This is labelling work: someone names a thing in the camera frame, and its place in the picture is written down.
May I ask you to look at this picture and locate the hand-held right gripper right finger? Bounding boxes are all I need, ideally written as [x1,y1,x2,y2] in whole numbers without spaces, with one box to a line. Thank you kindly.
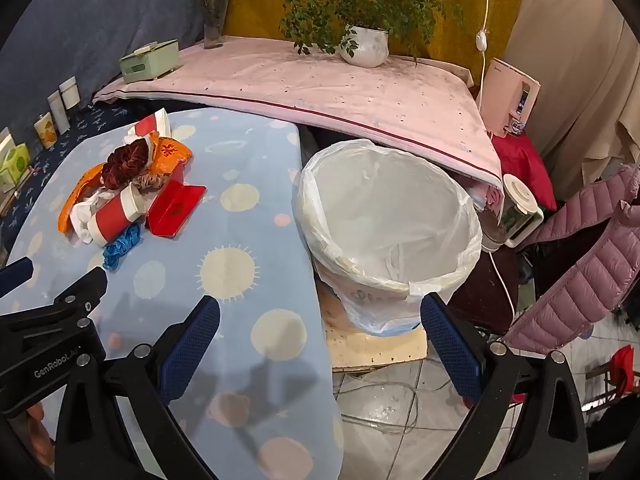
[420,292,588,480]

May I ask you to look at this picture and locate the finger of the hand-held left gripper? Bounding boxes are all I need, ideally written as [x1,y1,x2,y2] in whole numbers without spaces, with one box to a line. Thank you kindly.
[0,267,109,348]
[0,257,34,298]

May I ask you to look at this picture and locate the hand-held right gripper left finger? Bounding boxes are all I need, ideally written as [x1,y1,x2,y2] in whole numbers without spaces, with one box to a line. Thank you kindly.
[54,296,221,480]

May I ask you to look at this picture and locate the blue scrunchie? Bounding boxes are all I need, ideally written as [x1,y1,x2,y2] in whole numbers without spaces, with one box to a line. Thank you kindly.
[101,222,143,271]

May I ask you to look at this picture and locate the red white paper cup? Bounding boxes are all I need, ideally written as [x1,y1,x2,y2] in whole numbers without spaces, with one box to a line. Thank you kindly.
[92,183,156,248]

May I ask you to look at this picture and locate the white trash bin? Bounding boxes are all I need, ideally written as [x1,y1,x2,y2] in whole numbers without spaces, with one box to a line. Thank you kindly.
[312,240,451,333]

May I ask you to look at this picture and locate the red box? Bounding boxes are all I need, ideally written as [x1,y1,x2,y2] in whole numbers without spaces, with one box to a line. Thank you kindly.
[145,180,207,237]

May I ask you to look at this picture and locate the dark red scrunchie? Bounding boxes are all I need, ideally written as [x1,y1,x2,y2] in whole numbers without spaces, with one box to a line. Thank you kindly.
[101,139,153,188]

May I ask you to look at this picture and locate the white plastic bin liner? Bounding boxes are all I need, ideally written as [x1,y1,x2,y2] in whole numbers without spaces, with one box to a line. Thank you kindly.
[297,139,483,338]

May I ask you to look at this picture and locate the orange plastic bag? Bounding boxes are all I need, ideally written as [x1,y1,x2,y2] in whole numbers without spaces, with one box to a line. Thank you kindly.
[57,132,193,235]

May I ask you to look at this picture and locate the person's left hand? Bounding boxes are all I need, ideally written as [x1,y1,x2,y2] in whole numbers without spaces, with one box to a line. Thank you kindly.
[22,402,56,471]

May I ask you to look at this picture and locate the white crumpled sock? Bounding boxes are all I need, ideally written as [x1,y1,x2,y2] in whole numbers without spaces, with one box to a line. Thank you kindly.
[70,195,108,223]
[72,217,108,247]

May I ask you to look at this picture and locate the dark maroon cloth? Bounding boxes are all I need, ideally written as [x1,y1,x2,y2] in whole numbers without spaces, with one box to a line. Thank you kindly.
[447,247,521,333]

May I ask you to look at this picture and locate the green print small box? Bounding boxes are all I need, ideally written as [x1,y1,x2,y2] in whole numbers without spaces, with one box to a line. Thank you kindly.
[0,142,32,191]

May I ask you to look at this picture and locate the blue dotted cloth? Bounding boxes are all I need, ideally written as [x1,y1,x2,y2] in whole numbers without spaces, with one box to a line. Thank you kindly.
[0,107,346,480]

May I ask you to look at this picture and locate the brown scrunchie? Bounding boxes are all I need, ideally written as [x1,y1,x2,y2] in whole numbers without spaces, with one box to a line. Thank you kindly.
[131,172,173,192]

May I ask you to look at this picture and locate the pink down jacket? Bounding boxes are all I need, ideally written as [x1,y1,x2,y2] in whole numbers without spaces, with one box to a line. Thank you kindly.
[502,162,640,356]

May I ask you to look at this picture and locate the orange print small box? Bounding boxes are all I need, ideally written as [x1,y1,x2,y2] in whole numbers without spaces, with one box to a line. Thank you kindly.
[34,112,57,150]

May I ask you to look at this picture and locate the white blender jug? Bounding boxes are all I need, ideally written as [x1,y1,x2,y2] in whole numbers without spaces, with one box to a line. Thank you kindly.
[477,174,545,253]

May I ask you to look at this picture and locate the grey small box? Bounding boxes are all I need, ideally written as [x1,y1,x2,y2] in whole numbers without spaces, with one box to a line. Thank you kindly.
[47,91,71,133]

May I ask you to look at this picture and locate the navy printed cloth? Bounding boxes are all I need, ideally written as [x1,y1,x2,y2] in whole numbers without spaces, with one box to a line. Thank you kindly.
[0,100,146,251]

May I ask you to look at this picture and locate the red stool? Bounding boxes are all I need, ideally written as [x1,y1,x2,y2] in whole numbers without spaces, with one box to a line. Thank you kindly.
[585,345,636,406]

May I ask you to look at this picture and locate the white and red socks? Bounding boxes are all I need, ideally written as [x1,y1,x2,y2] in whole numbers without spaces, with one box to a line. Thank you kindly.
[127,108,173,138]

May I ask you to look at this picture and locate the white small box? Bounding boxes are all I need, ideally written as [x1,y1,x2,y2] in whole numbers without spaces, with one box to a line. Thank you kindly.
[59,76,81,110]

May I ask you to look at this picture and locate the red cloth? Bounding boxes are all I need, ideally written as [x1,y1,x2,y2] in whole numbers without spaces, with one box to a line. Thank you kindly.
[492,130,558,211]

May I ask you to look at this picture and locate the green tissue box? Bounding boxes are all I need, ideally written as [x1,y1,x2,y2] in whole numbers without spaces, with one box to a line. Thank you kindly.
[119,39,181,84]

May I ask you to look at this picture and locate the pink appliance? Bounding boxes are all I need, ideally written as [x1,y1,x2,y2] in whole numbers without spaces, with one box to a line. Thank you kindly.
[475,57,542,138]

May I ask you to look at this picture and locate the blue denim cloth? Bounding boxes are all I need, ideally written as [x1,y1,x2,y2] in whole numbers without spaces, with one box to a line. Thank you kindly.
[0,0,233,126]

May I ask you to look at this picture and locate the pink blanket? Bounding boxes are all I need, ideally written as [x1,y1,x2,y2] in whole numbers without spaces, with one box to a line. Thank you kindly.
[92,35,503,191]

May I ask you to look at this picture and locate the glass vase with red flowers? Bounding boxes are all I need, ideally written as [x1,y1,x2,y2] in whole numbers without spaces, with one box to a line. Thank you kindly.
[187,0,240,51]

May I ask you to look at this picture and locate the beige curtain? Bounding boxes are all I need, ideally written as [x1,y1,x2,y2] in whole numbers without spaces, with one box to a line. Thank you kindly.
[500,0,640,201]

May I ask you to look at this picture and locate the green plant in white pot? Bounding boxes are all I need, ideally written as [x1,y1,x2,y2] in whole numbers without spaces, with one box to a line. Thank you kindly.
[250,0,466,68]

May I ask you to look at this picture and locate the yellow cloth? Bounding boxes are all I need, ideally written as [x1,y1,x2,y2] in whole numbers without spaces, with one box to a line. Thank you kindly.
[222,0,531,68]

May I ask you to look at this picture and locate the grey floor cable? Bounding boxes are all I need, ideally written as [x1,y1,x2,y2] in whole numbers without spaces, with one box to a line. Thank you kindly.
[335,375,451,433]

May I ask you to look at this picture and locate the white power cable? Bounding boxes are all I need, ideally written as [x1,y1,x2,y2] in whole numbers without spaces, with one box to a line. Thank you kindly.
[487,250,516,331]

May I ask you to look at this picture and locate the white cable with switch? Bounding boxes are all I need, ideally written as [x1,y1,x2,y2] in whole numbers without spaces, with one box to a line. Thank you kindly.
[472,0,493,106]

